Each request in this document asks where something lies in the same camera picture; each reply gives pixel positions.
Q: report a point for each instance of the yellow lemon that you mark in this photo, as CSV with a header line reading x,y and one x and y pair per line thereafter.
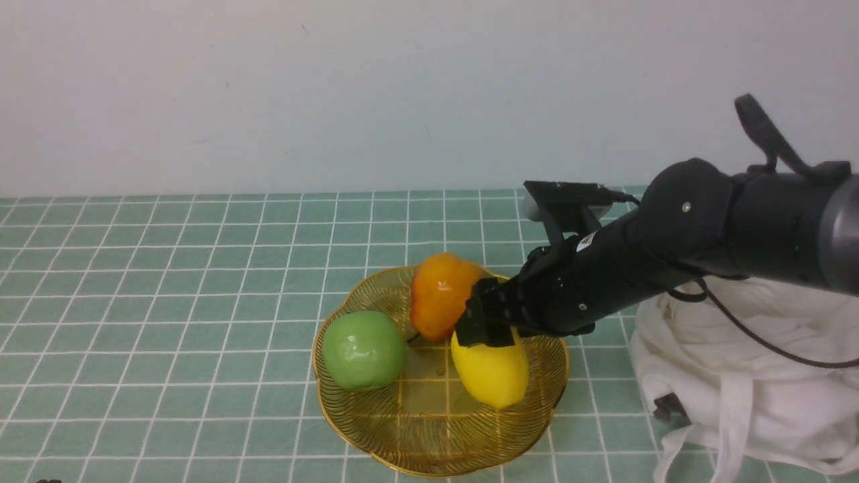
x,y
495,376

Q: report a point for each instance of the white cloth bag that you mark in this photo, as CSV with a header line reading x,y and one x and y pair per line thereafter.
x,y
740,398

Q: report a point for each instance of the gold wire fruit basket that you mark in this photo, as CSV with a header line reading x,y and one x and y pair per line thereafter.
x,y
425,423

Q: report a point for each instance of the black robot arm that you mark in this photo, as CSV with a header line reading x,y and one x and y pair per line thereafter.
x,y
693,221

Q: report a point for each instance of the green apple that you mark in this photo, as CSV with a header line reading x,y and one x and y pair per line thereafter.
x,y
364,351

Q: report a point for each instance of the orange pear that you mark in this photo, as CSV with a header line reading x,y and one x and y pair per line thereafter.
x,y
439,290

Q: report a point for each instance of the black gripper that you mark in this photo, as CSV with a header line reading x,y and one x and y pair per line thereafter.
x,y
589,271

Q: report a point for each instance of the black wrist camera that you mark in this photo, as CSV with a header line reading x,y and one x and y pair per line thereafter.
x,y
570,207

